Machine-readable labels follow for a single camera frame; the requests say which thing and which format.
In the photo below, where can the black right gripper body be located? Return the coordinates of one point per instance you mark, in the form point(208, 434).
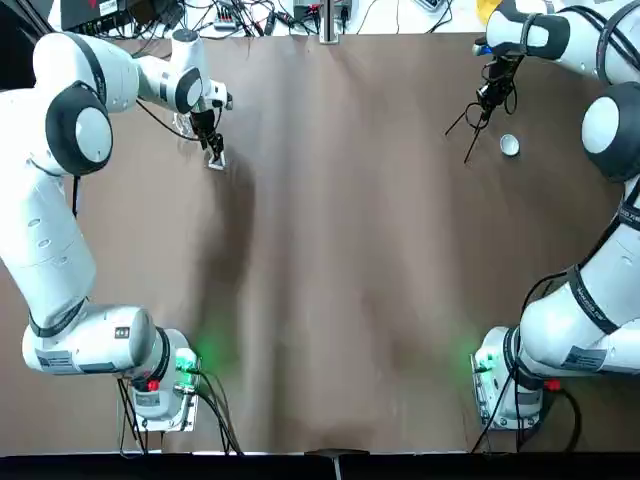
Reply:
point(502, 75)

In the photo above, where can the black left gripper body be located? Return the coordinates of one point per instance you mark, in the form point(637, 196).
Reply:
point(202, 122)

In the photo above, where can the clear glass alcohol lamp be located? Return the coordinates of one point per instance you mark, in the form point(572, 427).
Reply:
point(181, 125)

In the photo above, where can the white porcelain crucible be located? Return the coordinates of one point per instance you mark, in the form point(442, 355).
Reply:
point(510, 145)

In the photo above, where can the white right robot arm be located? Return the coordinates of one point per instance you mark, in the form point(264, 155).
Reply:
point(575, 330)

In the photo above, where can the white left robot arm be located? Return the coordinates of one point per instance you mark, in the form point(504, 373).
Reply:
point(60, 250)

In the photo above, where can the power strip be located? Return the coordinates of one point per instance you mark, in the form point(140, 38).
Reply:
point(230, 17)

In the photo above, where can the grey power box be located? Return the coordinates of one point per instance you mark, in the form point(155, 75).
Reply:
point(305, 7)

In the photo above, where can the red connector cap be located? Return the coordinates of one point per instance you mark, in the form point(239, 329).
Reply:
point(152, 385)
point(551, 385)

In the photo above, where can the silver camera post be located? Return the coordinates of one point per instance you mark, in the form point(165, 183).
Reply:
point(330, 25)

